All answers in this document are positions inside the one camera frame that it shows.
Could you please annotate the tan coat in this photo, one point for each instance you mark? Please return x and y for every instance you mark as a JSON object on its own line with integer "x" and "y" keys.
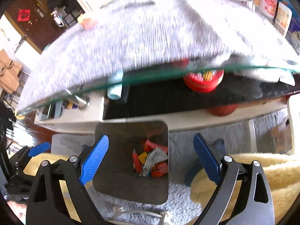
{"x": 8, "y": 75}

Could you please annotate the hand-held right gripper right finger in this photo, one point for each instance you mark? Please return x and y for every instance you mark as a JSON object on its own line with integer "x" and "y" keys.
{"x": 207, "y": 159}

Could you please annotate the grey woven table mat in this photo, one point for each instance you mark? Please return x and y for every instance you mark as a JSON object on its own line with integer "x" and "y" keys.
{"x": 140, "y": 39}

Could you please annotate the dark square trash bin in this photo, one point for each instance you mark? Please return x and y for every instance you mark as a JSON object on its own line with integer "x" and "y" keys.
{"x": 112, "y": 168}

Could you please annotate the orange table corner guard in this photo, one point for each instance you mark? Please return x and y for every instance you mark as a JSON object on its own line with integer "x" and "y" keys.
{"x": 88, "y": 23}

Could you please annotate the person's left hand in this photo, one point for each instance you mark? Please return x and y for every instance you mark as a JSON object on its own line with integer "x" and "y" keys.
{"x": 16, "y": 209}

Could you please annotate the yellow fleece seat cover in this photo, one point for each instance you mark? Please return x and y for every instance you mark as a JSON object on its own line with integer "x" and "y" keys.
{"x": 257, "y": 175}

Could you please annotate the red diamond door decoration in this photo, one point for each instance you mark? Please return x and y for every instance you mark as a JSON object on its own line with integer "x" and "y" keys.
{"x": 24, "y": 15}

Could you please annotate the light blue cylinder bottle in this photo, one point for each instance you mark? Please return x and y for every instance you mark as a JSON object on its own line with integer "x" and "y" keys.
{"x": 114, "y": 91}

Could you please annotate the blue round tin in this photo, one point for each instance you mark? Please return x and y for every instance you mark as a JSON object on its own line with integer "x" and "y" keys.
{"x": 295, "y": 28}

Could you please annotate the red plastic bottle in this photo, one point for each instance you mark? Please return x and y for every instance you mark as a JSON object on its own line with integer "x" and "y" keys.
{"x": 136, "y": 163}

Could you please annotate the grey shaggy rug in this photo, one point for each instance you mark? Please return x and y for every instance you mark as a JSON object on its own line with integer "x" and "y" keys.
{"x": 180, "y": 145}

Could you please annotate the white bottle orange label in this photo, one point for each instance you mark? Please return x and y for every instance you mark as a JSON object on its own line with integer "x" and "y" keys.
{"x": 283, "y": 16}

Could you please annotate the orange basketball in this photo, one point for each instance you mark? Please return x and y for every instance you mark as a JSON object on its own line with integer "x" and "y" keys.
{"x": 222, "y": 110}

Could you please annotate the white bottle red label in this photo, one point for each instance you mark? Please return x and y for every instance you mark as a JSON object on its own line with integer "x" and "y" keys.
{"x": 269, "y": 1}

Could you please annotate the red round tin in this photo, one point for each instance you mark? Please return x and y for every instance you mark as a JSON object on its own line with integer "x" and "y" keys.
{"x": 201, "y": 82}

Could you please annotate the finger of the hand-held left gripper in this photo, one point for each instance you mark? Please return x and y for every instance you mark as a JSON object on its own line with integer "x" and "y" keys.
{"x": 38, "y": 148}

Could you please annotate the dark brown door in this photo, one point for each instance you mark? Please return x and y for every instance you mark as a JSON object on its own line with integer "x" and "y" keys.
{"x": 35, "y": 28}

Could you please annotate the red orange foil wrapper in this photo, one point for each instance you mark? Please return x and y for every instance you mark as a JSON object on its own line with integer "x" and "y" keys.
{"x": 150, "y": 144}

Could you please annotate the yellow table corner guard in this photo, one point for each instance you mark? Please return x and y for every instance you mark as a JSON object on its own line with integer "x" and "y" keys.
{"x": 20, "y": 116}

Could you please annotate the metal cup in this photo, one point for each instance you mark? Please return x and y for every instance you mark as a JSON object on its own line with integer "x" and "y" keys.
{"x": 80, "y": 102}

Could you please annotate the small yellow box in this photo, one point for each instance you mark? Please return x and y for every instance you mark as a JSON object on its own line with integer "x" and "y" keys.
{"x": 143, "y": 157}

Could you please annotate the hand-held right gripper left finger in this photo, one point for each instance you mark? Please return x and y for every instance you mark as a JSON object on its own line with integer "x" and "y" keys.
{"x": 93, "y": 161}

